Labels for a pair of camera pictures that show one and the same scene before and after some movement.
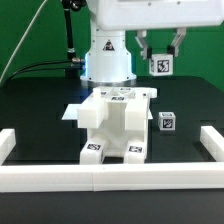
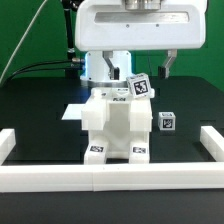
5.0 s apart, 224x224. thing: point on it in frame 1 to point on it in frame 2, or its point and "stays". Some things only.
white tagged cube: (166, 121) stays
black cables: (13, 76) stays
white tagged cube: (161, 64) to (139, 85)
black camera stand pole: (73, 67) stays
